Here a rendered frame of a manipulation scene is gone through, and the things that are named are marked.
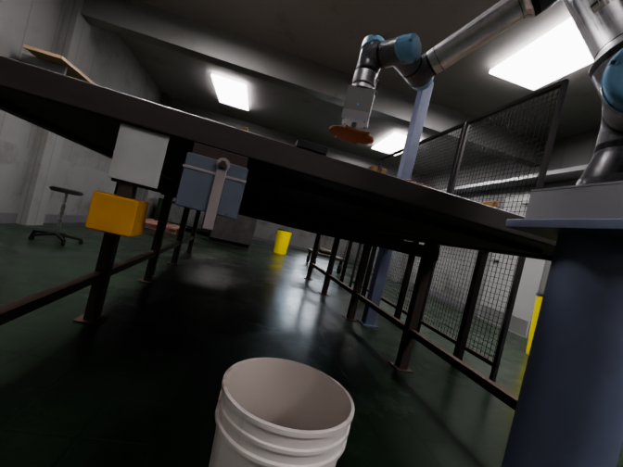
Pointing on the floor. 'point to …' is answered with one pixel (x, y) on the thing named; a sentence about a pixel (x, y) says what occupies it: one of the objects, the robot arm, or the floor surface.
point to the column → (574, 351)
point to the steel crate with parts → (233, 232)
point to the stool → (58, 218)
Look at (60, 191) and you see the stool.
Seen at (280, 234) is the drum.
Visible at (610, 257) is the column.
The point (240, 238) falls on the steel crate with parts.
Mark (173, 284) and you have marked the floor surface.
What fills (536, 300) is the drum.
